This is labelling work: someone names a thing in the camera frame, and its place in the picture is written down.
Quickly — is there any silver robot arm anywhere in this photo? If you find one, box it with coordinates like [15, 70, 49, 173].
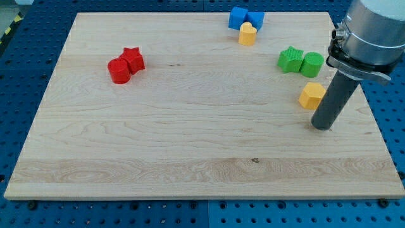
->
[327, 0, 404, 85]

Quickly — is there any red star block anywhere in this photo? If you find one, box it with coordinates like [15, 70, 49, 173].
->
[120, 47, 146, 75]

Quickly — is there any green star block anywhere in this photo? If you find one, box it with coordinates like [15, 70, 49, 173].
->
[277, 46, 304, 73]

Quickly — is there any yellow hexagon block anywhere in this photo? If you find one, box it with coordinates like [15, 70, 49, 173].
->
[298, 82, 326, 110]

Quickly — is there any light wooden board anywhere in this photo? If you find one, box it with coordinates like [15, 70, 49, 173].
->
[4, 12, 404, 200]

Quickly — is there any yellow heart block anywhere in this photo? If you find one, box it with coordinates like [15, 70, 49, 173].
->
[238, 22, 257, 46]

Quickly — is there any red cylinder block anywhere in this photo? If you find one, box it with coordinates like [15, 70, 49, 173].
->
[108, 58, 131, 84]

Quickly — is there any blue cube block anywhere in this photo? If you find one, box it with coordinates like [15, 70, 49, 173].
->
[228, 6, 249, 30]

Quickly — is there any blue angular block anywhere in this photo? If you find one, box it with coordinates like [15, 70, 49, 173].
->
[247, 11, 265, 31]

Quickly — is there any green cylinder block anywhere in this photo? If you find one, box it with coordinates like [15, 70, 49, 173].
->
[300, 52, 324, 78]

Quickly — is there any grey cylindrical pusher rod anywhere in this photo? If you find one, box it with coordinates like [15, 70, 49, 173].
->
[311, 71, 359, 130]

